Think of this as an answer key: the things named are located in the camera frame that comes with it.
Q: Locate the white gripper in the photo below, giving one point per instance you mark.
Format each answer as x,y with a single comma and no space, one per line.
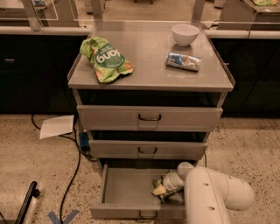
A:
171,181

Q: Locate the white bowl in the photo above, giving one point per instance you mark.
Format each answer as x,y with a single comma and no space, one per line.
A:
184,34

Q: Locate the green jalapeno chip bag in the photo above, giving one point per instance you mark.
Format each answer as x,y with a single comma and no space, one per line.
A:
167,195

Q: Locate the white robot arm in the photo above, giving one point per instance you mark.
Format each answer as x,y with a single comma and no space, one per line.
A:
208,193

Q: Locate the grey drawer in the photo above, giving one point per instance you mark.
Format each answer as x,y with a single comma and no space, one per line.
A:
147,149
126,193
144,118

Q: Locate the black bar on floor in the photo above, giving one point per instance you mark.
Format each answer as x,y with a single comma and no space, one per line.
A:
33,192

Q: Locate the top grey drawer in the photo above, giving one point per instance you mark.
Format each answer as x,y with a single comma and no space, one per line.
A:
144,118

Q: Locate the white paper sheet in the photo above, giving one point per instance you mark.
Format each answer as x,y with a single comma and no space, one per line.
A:
57,126

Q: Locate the middle grey drawer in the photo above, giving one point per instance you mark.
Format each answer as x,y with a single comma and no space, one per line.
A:
147,149

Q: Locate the blue silver snack packet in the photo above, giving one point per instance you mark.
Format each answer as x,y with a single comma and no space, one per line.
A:
182,61

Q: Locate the bottom grey drawer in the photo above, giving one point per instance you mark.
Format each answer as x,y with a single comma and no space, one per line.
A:
126,193

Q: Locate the light green snack bag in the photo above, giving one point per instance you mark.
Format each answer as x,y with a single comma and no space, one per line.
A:
108,63

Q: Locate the dark counter cabinets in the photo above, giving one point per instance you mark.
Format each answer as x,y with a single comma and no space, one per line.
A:
33,73

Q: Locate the grey metal drawer cabinet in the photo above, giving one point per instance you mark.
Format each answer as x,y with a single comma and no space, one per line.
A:
153,83

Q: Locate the blue power adapter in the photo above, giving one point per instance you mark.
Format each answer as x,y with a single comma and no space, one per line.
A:
84,141

